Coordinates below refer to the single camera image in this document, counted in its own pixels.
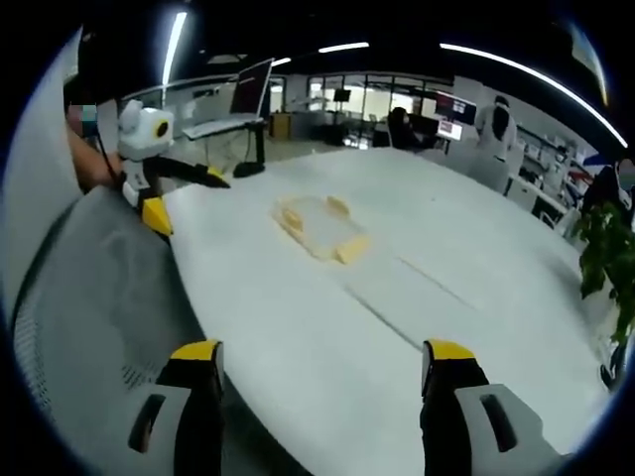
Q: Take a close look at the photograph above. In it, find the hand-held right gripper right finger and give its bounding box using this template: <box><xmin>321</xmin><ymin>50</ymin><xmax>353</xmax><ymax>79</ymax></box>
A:
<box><xmin>420</xmin><ymin>338</ymin><xmax>576</xmax><ymax>476</ymax></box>

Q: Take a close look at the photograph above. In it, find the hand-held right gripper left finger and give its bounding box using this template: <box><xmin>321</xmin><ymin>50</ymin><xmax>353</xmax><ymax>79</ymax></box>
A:
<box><xmin>118</xmin><ymin>339</ymin><xmax>227</xmax><ymax>476</ymax></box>

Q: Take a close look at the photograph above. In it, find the pale yellow plastic buckle part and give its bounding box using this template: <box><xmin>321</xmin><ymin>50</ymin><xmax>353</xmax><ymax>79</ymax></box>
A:
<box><xmin>269</xmin><ymin>194</ymin><xmax>318</xmax><ymax>249</ymax></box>
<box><xmin>310</xmin><ymin>194</ymin><xmax>372</xmax><ymax>268</ymax></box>

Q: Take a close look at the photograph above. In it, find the white keyboard tray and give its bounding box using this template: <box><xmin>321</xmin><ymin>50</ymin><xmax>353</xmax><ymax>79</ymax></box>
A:
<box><xmin>182</xmin><ymin>113</ymin><xmax>267</xmax><ymax>141</ymax></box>

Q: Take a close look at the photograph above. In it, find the black stand with base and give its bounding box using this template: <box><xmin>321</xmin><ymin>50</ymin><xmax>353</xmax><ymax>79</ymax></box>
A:
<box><xmin>232</xmin><ymin>120</ymin><xmax>268</xmax><ymax>179</ymax></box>

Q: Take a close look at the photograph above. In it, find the grey mesh office chair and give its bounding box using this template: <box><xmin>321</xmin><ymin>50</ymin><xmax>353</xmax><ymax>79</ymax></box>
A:
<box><xmin>0</xmin><ymin>29</ymin><xmax>209</xmax><ymax>476</ymax></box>

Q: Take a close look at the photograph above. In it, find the long ceiling light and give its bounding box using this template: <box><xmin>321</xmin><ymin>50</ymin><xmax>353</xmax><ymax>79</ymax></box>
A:
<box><xmin>160</xmin><ymin>10</ymin><xmax>190</xmax><ymax>91</ymax></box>
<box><xmin>317</xmin><ymin>41</ymin><xmax>371</xmax><ymax>56</ymax></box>
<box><xmin>438</xmin><ymin>42</ymin><xmax>629</xmax><ymax>150</ymax></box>

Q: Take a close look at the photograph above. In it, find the monitor on stand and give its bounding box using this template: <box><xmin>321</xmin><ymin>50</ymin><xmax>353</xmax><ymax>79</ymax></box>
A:
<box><xmin>229</xmin><ymin>58</ymin><xmax>275</xmax><ymax>118</ymax></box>

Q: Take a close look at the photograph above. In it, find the green potted plant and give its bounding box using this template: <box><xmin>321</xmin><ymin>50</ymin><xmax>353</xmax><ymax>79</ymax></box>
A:
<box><xmin>573</xmin><ymin>197</ymin><xmax>635</xmax><ymax>348</ymax></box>

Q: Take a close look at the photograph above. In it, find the dark desktop monitor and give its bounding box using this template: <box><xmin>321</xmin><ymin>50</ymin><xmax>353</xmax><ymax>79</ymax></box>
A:
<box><xmin>435</xmin><ymin>92</ymin><xmax>478</xmax><ymax>126</ymax></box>

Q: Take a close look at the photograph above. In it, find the black cable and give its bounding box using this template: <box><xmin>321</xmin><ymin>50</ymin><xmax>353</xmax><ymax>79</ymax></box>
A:
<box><xmin>93</xmin><ymin>105</ymin><xmax>125</xmax><ymax>187</ymax></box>

